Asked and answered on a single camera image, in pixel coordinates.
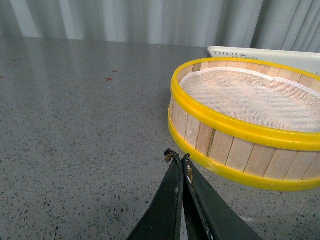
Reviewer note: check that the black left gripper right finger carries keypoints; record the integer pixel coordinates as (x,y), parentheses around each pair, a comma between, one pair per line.
(207,215)

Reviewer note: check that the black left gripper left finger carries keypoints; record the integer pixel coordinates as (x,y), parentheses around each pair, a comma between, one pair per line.
(162,220)

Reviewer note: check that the white rectangular bear tray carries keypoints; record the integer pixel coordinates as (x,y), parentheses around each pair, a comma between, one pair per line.
(306,61)

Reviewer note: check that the grey pleated curtain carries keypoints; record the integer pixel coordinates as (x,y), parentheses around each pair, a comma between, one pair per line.
(290,25)

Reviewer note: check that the yellow rimmed bamboo steamer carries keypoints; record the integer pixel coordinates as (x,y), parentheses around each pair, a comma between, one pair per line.
(250,154)

